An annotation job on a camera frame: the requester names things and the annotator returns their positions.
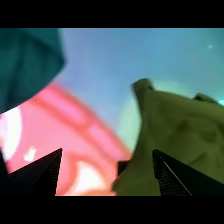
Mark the teal garment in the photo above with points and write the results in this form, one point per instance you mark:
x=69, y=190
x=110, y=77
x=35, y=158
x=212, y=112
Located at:
x=26, y=63

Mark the olive green garment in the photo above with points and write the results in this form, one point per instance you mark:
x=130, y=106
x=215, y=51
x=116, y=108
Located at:
x=173, y=130

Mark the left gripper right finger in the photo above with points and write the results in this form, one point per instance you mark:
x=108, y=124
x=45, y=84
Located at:
x=180, y=180

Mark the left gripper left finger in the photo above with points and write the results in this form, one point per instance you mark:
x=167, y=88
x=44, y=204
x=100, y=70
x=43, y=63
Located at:
x=40, y=176

